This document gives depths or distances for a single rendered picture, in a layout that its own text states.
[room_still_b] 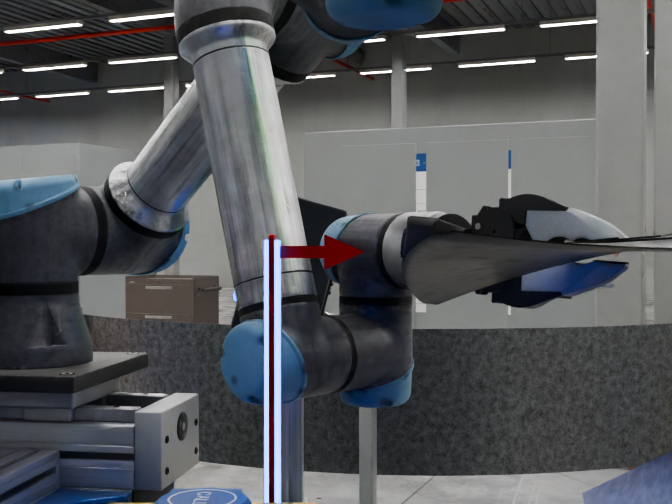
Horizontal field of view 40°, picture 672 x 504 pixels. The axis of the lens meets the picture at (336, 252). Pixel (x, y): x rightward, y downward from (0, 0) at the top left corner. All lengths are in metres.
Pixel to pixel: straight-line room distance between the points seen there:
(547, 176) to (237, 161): 6.01
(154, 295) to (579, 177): 3.42
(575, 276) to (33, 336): 0.66
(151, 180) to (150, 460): 0.34
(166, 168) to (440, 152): 5.91
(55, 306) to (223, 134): 0.38
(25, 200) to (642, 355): 2.00
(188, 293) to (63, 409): 6.32
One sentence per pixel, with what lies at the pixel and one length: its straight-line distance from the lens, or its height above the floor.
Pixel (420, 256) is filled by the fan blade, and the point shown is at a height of 1.18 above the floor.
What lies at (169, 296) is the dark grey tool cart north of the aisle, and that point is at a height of 0.74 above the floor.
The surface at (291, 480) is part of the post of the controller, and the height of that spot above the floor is 0.89.
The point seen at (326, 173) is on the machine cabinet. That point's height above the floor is 1.72.
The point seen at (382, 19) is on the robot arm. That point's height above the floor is 1.33.
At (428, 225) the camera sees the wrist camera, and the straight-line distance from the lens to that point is 0.73.
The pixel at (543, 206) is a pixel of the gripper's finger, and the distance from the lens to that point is 0.76.
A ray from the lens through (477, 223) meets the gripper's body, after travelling 0.80.
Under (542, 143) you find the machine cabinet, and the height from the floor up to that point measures 1.89.
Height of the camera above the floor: 1.19
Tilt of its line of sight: 1 degrees down
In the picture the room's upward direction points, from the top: straight up
